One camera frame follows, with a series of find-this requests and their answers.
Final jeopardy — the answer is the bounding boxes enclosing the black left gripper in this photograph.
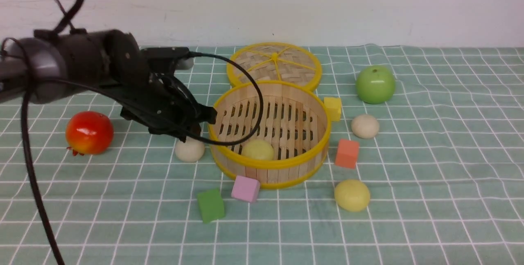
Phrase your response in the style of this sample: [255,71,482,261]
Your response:
[103,32,217,137]

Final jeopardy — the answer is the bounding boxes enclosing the white bun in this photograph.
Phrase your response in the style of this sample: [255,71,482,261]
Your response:
[174,137,205,163]
[350,114,380,139]

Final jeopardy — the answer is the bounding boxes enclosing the yellow bun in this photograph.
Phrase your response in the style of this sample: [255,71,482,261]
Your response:
[334,179,371,212]
[242,139,274,161]

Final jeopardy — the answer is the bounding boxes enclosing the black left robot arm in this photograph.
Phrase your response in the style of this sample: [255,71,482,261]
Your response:
[0,29,217,140]

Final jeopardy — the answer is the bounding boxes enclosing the bamboo steamer tray yellow rim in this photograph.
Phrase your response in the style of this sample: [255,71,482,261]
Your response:
[208,81,331,190]

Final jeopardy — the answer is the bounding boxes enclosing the woven bamboo steamer lid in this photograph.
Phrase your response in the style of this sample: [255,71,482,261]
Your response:
[230,42,323,91]

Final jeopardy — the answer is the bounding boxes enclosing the pink cube block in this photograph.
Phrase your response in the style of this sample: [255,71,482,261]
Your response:
[231,175,260,203]

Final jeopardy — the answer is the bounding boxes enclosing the green cube block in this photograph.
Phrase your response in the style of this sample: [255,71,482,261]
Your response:
[196,188,225,223]

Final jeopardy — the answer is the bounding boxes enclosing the red pomegranate toy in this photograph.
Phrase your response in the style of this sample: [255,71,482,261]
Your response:
[65,111,114,156]

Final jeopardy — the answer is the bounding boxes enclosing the yellow cube block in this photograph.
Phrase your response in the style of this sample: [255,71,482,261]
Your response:
[323,97,342,122]

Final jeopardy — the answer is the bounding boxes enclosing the orange cube block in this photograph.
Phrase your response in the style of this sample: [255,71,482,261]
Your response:
[334,139,360,169]

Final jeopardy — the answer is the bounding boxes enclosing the green apple toy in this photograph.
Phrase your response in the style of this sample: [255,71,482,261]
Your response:
[355,65,395,104]

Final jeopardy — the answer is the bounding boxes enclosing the green checkered tablecloth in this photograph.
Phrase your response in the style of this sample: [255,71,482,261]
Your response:
[29,44,524,265]

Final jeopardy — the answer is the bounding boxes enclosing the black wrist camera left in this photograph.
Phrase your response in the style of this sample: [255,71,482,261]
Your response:
[140,47,194,75]

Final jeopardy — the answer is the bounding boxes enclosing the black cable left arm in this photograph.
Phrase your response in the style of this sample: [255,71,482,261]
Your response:
[0,0,264,265]

